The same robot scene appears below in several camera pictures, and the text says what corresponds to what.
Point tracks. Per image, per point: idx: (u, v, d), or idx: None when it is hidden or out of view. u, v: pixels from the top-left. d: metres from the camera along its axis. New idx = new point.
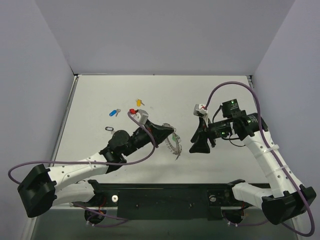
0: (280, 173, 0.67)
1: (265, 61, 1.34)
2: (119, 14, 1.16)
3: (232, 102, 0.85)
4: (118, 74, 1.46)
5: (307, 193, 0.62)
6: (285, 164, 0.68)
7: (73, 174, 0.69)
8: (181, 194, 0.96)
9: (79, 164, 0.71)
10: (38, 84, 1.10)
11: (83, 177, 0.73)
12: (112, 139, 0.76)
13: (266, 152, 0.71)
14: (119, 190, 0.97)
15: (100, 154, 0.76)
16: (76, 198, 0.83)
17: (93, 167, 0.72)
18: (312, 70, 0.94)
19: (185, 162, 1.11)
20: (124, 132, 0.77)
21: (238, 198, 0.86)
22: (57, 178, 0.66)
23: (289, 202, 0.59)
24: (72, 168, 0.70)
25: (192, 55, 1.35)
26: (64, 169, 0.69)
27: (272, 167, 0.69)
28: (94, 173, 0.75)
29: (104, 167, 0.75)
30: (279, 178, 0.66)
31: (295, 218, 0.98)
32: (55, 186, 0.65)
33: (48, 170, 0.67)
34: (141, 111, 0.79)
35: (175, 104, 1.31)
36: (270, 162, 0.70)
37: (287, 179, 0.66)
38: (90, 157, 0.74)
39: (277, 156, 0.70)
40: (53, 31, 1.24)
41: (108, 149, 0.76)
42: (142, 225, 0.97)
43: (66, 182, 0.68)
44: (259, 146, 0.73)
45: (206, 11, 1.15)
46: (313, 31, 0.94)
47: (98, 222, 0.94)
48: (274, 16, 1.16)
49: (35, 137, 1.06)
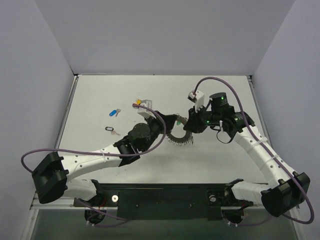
0: (272, 163, 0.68)
1: (265, 61, 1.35)
2: (120, 14, 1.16)
3: (222, 98, 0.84)
4: (118, 74, 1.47)
5: (301, 180, 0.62)
6: (275, 154, 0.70)
7: (86, 164, 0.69)
8: (181, 194, 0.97)
9: (92, 155, 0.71)
10: (38, 83, 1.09)
11: (94, 168, 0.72)
12: (134, 129, 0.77)
13: (256, 145, 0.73)
14: (119, 190, 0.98)
15: (114, 147, 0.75)
16: (81, 194, 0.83)
17: (106, 158, 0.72)
18: (312, 70, 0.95)
19: (185, 162, 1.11)
20: (145, 125, 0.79)
21: (238, 197, 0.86)
22: (70, 168, 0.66)
23: (285, 190, 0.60)
24: (86, 158, 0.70)
25: (192, 55, 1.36)
26: (78, 159, 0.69)
27: (264, 159, 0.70)
28: (107, 164, 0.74)
29: (117, 159, 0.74)
30: (272, 168, 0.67)
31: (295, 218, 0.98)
32: (67, 175, 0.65)
33: (62, 159, 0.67)
34: (142, 101, 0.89)
35: (175, 105, 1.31)
36: (261, 153, 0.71)
37: (279, 167, 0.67)
38: (104, 149, 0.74)
39: (267, 148, 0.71)
40: (54, 32, 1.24)
41: (123, 142, 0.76)
42: (142, 226, 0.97)
43: (78, 171, 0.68)
44: (248, 140, 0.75)
45: (206, 11, 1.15)
46: (313, 31, 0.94)
47: (98, 222, 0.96)
48: (273, 17, 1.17)
49: (35, 136, 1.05)
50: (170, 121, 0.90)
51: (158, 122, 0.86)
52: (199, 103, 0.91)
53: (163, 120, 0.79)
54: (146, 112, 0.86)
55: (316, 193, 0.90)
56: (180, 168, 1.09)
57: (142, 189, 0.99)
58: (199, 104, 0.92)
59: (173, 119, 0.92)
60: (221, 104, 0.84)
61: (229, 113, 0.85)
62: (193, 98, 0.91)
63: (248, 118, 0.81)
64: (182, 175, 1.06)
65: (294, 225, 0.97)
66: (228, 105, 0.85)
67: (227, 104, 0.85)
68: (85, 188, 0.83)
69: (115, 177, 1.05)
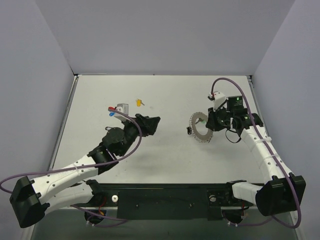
0: (270, 160, 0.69)
1: (265, 61, 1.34)
2: (120, 14, 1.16)
3: (237, 98, 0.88)
4: (118, 74, 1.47)
5: (296, 181, 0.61)
6: (276, 153, 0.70)
7: (58, 182, 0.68)
8: (181, 194, 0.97)
9: (65, 171, 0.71)
10: (38, 84, 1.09)
11: (70, 183, 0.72)
12: (107, 135, 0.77)
13: (258, 142, 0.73)
14: (119, 190, 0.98)
15: (88, 156, 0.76)
16: (74, 200, 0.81)
17: (80, 172, 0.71)
18: (312, 70, 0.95)
19: (185, 162, 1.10)
20: (119, 128, 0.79)
21: (237, 196, 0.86)
22: (42, 190, 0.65)
23: (277, 187, 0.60)
24: (58, 176, 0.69)
25: (192, 54, 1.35)
26: (49, 179, 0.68)
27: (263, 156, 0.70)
28: (84, 176, 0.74)
29: (93, 170, 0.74)
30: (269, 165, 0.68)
31: (295, 218, 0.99)
32: (40, 198, 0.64)
33: (33, 182, 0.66)
34: (118, 105, 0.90)
35: (175, 105, 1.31)
36: (261, 150, 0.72)
37: (277, 165, 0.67)
38: (78, 163, 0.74)
39: (269, 146, 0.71)
40: (54, 32, 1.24)
41: (98, 149, 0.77)
42: (142, 225, 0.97)
43: (52, 191, 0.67)
44: (252, 137, 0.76)
45: (206, 11, 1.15)
46: (314, 31, 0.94)
47: (98, 222, 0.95)
48: (274, 16, 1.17)
49: (35, 137, 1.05)
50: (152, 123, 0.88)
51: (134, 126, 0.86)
52: (216, 103, 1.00)
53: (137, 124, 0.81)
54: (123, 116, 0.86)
55: (316, 194, 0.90)
56: (180, 168, 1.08)
57: (143, 189, 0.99)
58: (217, 103, 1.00)
59: (156, 122, 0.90)
60: (235, 104, 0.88)
61: (241, 113, 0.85)
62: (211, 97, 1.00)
63: (257, 119, 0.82)
64: (181, 175, 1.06)
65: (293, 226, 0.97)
66: (243, 107, 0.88)
67: (242, 105, 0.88)
68: (78, 194, 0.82)
69: (115, 177, 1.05)
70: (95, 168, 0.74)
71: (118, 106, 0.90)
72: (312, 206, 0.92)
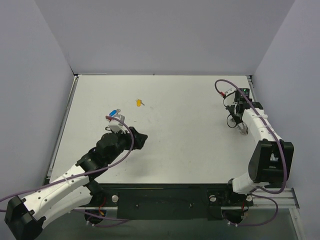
0: (264, 129, 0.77)
1: (265, 61, 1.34)
2: (120, 14, 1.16)
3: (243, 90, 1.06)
4: (118, 74, 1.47)
5: (284, 145, 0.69)
6: (269, 125, 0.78)
7: (50, 196, 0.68)
8: (181, 194, 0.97)
9: (55, 184, 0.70)
10: (38, 84, 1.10)
11: (63, 195, 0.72)
12: (101, 139, 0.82)
13: (255, 117, 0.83)
14: (119, 190, 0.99)
15: (76, 166, 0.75)
16: (72, 206, 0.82)
17: (70, 182, 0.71)
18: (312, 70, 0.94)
19: (185, 162, 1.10)
20: (112, 134, 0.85)
21: (236, 190, 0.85)
22: (35, 207, 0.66)
23: (266, 146, 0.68)
24: (49, 190, 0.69)
25: (192, 54, 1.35)
26: (41, 194, 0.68)
27: (258, 126, 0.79)
28: (76, 186, 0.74)
29: (84, 178, 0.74)
30: (263, 132, 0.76)
31: (295, 218, 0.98)
32: (34, 215, 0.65)
33: (24, 200, 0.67)
34: (116, 115, 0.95)
35: (174, 105, 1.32)
36: (257, 122, 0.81)
37: (269, 133, 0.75)
38: (67, 174, 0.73)
39: (264, 120, 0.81)
40: (54, 32, 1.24)
41: (87, 156, 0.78)
42: (141, 226, 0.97)
43: (45, 206, 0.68)
44: (251, 115, 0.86)
45: (206, 10, 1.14)
46: (314, 31, 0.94)
47: (98, 222, 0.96)
48: (274, 16, 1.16)
49: (35, 137, 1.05)
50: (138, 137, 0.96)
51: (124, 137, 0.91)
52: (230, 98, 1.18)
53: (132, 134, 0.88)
54: (119, 125, 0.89)
55: (316, 194, 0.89)
56: (179, 167, 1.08)
57: (143, 189, 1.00)
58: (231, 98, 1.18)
59: (142, 139, 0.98)
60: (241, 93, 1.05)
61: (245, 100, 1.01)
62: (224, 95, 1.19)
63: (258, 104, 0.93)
64: (181, 175, 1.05)
65: (293, 225, 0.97)
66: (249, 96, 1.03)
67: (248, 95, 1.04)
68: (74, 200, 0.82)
69: (115, 177, 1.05)
70: (85, 176, 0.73)
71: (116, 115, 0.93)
72: (311, 207, 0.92)
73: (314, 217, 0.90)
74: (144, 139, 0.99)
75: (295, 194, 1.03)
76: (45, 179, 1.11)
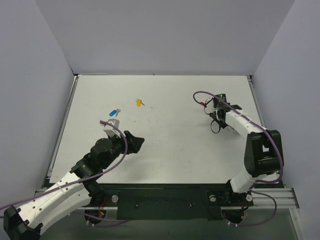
0: (249, 125, 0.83)
1: (265, 61, 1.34)
2: (120, 14, 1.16)
3: (221, 96, 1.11)
4: (118, 74, 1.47)
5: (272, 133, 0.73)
6: (252, 120, 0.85)
7: (44, 205, 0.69)
8: (181, 194, 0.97)
9: (50, 193, 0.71)
10: (38, 84, 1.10)
11: (58, 203, 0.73)
12: (95, 145, 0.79)
13: (237, 116, 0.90)
14: (119, 190, 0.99)
15: (71, 174, 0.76)
16: (71, 209, 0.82)
17: (64, 190, 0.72)
18: (312, 70, 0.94)
19: (185, 162, 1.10)
20: (107, 140, 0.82)
21: (236, 189, 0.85)
22: (29, 216, 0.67)
23: (256, 138, 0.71)
24: (43, 200, 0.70)
25: (192, 54, 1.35)
26: (35, 204, 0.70)
27: (243, 123, 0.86)
28: (72, 193, 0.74)
29: (78, 186, 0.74)
30: (248, 127, 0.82)
31: (295, 219, 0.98)
32: (29, 224, 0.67)
33: (19, 210, 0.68)
34: (110, 120, 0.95)
35: (174, 105, 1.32)
36: (241, 121, 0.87)
37: (254, 126, 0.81)
38: (61, 182, 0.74)
39: (246, 117, 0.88)
40: (54, 32, 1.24)
41: (81, 163, 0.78)
42: (141, 226, 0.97)
43: (40, 215, 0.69)
44: (232, 115, 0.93)
45: (206, 10, 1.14)
46: (314, 31, 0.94)
47: (98, 222, 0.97)
48: (274, 16, 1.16)
49: (35, 137, 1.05)
50: (133, 139, 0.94)
51: (120, 142, 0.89)
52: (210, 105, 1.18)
53: (125, 140, 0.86)
54: (113, 130, 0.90)
55: (316, 194, 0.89)
56: (179, 168, 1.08)
57: (143, 189, 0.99)
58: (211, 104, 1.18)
59: (140, 143, 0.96)
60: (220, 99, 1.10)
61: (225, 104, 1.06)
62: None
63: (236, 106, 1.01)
64: (181, 175, 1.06)
65: (293, 225, 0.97)
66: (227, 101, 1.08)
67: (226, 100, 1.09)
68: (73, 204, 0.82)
69: (115, 177, 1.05)
70: (80, 183, 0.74)
71: (109, 121, 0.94)
72: (311, 207, 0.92)
73: (313, 217, 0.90)
74: (140, 142, 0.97)
75: (295, 194, 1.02)
76: (46, 179, 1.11)
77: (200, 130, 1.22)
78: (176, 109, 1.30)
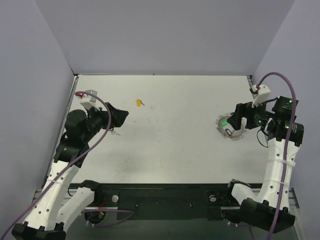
0: (275, 185, 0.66)
1: (265, 61, 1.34)
2: (120, 14, 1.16)
3: (289, 102, 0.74)
4: (118, 74, 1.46)
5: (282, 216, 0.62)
6: (286, 183, 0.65)
7: (50, 204, 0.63)
8: (181, 194, 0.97)
9: (47, 192, 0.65)
10: (38, 84, 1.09)
11: (62, 197, 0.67)
12: (67, 119, 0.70)
13: (278, 161, 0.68)
14: (119, 190, 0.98)
15: (56, 162, 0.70)
16: (82, 206, 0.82)
17: (61, 180, 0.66)
18: (312, 70, 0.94)
19: (185, 163, 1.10)
20: (78, 110, 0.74)
21: (232, 194, 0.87)
22: (41, 221, 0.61)
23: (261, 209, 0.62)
24: (45, 201, 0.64)
25: (192, 55, 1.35)
26: (40, 208, 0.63)
27: (273, 177, 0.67)
28: (69, 181, 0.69)
29: (72, 170, 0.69)
30: (271, 189, 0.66)
31: (296, 219, 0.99)
32: (46, 229, 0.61)
33: (27, 223, 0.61)
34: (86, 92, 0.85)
35: (174, 105, 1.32)
36: (273, 170, 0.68)
37: (276, 195, 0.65)
38: (52, 175, 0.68)
39: (286, 171, 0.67)
40: (54, 32, 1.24)
41: (61, 147, 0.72)
42: (142, 225, 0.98)
43: (52, 215, 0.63)
44: (276, 152, 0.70)
45: (206, 11, 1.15)
46: (314, 30, 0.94)
47: (98, 222, 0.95)
48: (274, 17, 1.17)
49: (35, 137, 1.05)
50: (114, 112, 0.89)
51: (98, 115, 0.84)
52: (260, 97, 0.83)
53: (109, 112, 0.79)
54: (90, 102, 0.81)
55: (316, 194, 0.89)
56: (179, 168, 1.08)
57: (143, 189, 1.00)
58: (258, 100, 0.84)
59: (121, 116, 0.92)
60: (285, 106, 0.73)
61: (284, 118, 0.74)
62: (255, 91, 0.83)
63: (296, 133, 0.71)
64: (181, 175, 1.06)
65: (294, 225, 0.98)
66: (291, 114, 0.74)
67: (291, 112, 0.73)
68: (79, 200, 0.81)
69: (115, 177, 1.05)
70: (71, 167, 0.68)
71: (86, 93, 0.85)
72: (311, 206, 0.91)
73: (314, 217, 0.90)
74: (122, 115, 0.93)
75: (295, 194, 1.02)
76: (46, 179, 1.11)
77: (200, 129, 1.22)
78: (176, 109, 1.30)
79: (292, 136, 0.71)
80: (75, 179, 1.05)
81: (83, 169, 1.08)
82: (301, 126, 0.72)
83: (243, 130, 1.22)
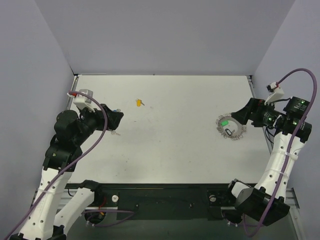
0: (274, 174, 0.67)
1: (265, 61, 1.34)
2: (120, 14, 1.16)
3: (302, 102, 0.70)
4: (118, 74, 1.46)
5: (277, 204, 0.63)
6: (286, 174, 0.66)
7: (44, 215, 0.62)
8: (180, 194, 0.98)
9: (40, 202, 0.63)
10: (38, 84, 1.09)
11: (56, 204, 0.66)
12: (57, 120, 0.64)
13: (281, 153, 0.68)
14: (119, 190, 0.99)
15: (46, 170, 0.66)
16: (82, 207, 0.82)
17: (53, 189, 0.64)
18: (312, 70, 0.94)
19: (185, 163, 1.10)
20: (69, 110, 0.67)
21: (232, 192, 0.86)
22: (37, 233, 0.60)
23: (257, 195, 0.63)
24: (38, 212, 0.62)
25: (192, 54, 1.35)
26: (34, 220, 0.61)
27: (274, 167, 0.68)
28: (62, 188, 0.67)
29: (63, 178, 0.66)
30: (270, 178, 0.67)
31: (295, 219, 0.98)
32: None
33: (22, 235, 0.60)
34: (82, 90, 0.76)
35: (174, 105, 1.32)
36: (274, 161, 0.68)
37: (274, 184, 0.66)
38: (43, 184, 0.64)
39: (287, 163, 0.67)
40: (54, 32, 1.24)
41: (50, 152, 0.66)
42: (142, 226, 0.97)
43: (47, 225, 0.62)
44: (280, 144, 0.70)
45: (206, 11, 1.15)
46: (314, 30, 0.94)
47: (98, 222, 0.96)
48: (274, 16, 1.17)
49: (34, 137, 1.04)
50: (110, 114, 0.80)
51: (92, 115, 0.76)
52: (274, 96, 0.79)
53: (104, 113, 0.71)
54: (85, 103, 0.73)
55: (316, 194, 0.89)
56: (179, 167, 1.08)
57: (142, 189, 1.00)
58: (274, 98, 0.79)
59: (118, 119, 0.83)
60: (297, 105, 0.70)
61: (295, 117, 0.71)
62: (273, 88, 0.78)
63: (304, 131, 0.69)
64: (181, 175, 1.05)
65: (294, 225, 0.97)
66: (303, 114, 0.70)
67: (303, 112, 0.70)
68: (79, 202, 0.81)
69: (115, 177, 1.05)
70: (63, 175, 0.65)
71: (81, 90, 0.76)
72: (312, 206, 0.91)
73: (315, 217, 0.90)
74: (119, 118, 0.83)
75: (295, 194, 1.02)
76: None
77: (200, 129, 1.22)
78: (176, 109, 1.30)
79: (299, 132, 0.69)
80: (75, 179, 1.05)
81: (84, 169, 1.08)
82: (310, 125, 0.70)
83: (243, 130, 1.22)
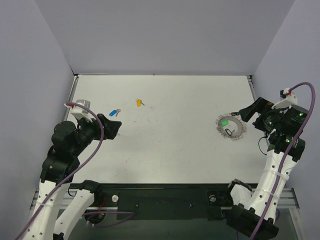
0: (264, 195, 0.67)
1: (265, 61, 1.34)
2: (120, 14, 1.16)
3: (299, 114, 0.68)
4: (118, 74, 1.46)
5: (266, 225, 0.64)
6: (276, 194, 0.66)
7: (43, 228, 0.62)
8: (181, 194, 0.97)
9: (38, 214, 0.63)
10: (38, 84, 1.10)
11: (55, 215, 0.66)
12: (54, 132, 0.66)
13: (272, 173, 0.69)
14: (119, 190, 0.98)
15: (43, 182, 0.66)
16: (81, 211, 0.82)
17: (50, 201, 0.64)
18: (313, 70, 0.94)
19: (185, 163, 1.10)
20: (65, 121, 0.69)
21: (231, 194, 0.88)
22: None
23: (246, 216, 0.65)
24: (36, 225, 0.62)
25: (192, 54, 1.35)
26: (33, 232, 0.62)
27: (264, 187, 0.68)
28: (60, 198, 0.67)
29: (61, 189, 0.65)
30: (260, 198, 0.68)
31: (295, 219, 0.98)
32: None
33: None
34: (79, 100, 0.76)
35: (174, 105, 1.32)
36: (265, 181, 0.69)
37: (264, 205, 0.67)
38: (41, 196, 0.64)
39: (278, 184, 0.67)
40: (54, 32, 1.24)
41: (47, 164, 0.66)
42: (141, 225, 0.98)
43: (46, 236, 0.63)
44: (271, 165, 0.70)
45: (206, 10, 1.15)
46: (314, 30, 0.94)
47: (98, 222, 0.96)
48: (274, 16, 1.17)
49: (34, 137, 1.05)
50: (107, 122, 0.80)
51: (89, 125, 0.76)
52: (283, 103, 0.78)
53: (100, 122, 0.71)
54: (82, 113, 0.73)
55: (316, 195, 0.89)
56: (179, 168, 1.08)
57: (143, 189, 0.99)
58: (284, 104, 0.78)
59: (116, 127, 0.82)
60: (294, 118, 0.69)
61: (290, 132, 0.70)
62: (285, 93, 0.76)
63: (297, 150, 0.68)
64: (180, 176, 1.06)
65: (294, 225, 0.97)
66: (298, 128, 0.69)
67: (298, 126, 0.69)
68: (77, 207, 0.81)
69: (115, 177, 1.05)
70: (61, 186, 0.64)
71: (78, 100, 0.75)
72: (312, 207, 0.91)
73: (314, 218, 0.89)
74: (117, 127, 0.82)
75: (295, 194, 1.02)
76: None
77: (200, 129, 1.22)
78: (176, 109, 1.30)
79: (292, 150, 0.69)
80: (76, 179, 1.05)
81: (84, 170, 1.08)
82: (303, 144, 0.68)
83: (243, 130, 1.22)
